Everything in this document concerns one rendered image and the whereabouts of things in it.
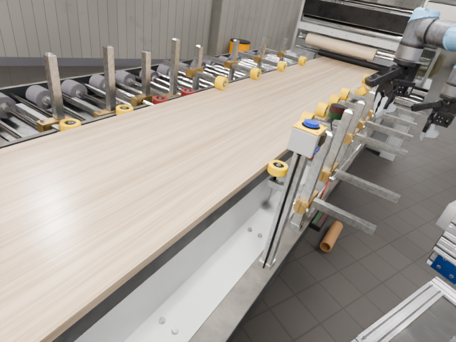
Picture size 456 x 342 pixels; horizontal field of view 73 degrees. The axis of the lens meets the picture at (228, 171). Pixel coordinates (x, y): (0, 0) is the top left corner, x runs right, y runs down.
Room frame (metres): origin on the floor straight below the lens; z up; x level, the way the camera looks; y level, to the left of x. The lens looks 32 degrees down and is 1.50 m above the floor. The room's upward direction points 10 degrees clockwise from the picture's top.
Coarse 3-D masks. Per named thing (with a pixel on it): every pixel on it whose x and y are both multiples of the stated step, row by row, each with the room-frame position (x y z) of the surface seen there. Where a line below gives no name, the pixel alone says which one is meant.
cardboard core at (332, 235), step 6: (336, 222) 1.85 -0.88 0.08; (330, 228) 1.78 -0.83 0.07; (336, 228) 1.78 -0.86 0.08; (342, 228) 1.84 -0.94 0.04; (330, 234) 1.70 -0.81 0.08; (336, 234) 1.72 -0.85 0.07; (324, 240) 1.63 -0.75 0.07; (330, 240) 1.63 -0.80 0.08; (324, 246) 1.64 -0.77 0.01; (330, 246) 1.59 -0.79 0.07
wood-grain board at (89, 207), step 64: (320, 64) 3.36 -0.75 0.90; (128, 128) 1.17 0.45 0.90; (192, 128) 1.28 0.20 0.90; (256, 128) 1.41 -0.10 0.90; (0, 192) 0.64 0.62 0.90; (64, 192) 0.69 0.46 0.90; (128, 192) 0.74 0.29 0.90; (192, 192) 0.80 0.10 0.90; (0, 256) 0.44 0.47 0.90; (64, 256) 0.47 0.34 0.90; (128, 256) 0.50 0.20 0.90; (0, 320) 0.30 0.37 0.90; (64, 320) 0.32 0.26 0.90
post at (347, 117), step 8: (344, 112) 1.18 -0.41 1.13; (352, 112) 1.17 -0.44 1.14; (344, 120) 1.17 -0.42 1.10; (344, 128) 1.17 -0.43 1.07; (336, 136) 1.18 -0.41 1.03; (344, 136) 1.18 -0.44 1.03; (336, 144) 1.17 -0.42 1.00; (328, 152) 1.18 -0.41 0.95; (336, 152) 1.17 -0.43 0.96; (328, 160) 1.18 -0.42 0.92; (328, 168) 1.17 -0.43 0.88; (320, 184) 1.17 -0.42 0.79
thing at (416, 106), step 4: (436, 100) 1.33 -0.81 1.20; (440, 100) 1.30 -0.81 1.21; (416, 104) 1.34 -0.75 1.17; (420, 104) 1.33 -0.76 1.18; (424, 104) 1.32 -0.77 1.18; (428, 104) 1.31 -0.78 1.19; (432, 104) 1.31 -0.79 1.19; (436, 104) 1.30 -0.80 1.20; (440, 104) 1.29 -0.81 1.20; (412, 108) 1.34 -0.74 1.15; (416, 108) 1.34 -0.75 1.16; (420, 108) 1.33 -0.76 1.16; (424, 108) 1.32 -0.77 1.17; (428, 108) 1.31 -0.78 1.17; (432, 108) 1.30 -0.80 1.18
